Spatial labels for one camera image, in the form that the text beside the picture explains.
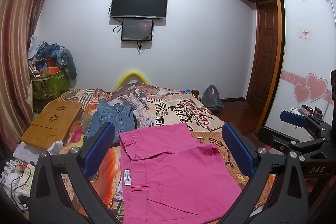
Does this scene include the wooden lap tray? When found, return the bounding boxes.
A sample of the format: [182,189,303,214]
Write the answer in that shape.
[21,101,82,149]

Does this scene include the grey backpack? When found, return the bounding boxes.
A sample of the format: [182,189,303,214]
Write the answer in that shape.
[202,85,224,112]

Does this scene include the brown wooden door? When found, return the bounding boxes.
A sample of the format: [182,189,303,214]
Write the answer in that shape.
[246,1,278,113]

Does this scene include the wooden wardrobe with hearts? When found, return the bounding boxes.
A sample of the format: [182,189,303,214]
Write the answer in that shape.
[247,0,335,141]

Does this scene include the printed newspaper-pattern bedspread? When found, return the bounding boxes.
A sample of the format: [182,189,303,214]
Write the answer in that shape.
[52,82,276,224]

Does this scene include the striped pink curtain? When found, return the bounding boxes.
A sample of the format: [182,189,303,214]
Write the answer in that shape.
[1,0,45,156]

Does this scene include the yellow foam tube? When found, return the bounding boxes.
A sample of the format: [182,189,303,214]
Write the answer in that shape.
[115,70,149,89]

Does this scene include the pile of clothes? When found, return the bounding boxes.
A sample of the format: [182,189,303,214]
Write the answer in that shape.
[27,36,77,80]

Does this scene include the black wall television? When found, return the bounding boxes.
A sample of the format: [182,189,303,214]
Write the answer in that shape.
[109,0,168,19]

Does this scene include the small black wall monitor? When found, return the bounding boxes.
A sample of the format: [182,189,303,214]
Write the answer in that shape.
[121,18,153,42]

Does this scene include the folded blue jeans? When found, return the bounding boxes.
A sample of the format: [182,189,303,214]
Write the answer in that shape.
[84,101,136,144]

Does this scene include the pink pants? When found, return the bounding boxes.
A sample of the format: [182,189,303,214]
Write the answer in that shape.
[119,123,242,223]

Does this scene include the green storage bag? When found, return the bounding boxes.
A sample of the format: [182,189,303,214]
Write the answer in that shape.
[32,70,70,113]

